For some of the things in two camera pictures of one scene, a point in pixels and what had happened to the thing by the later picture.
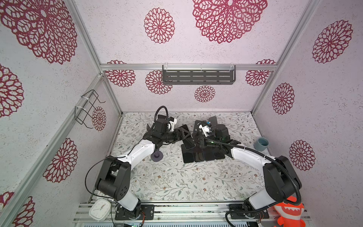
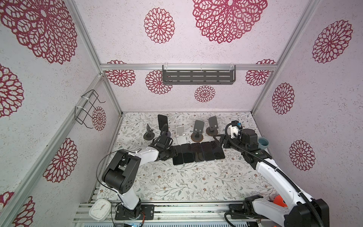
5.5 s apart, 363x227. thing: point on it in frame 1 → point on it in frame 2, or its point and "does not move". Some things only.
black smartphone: x=188 y=142 → x=178 y=160
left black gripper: x=180 y=135 → x=174 y=153
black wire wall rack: x=89 y=100 does not move
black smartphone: x=188 y=156 does not move
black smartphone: x=218 y=154 does not move
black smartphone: x=209 y=153 does not move
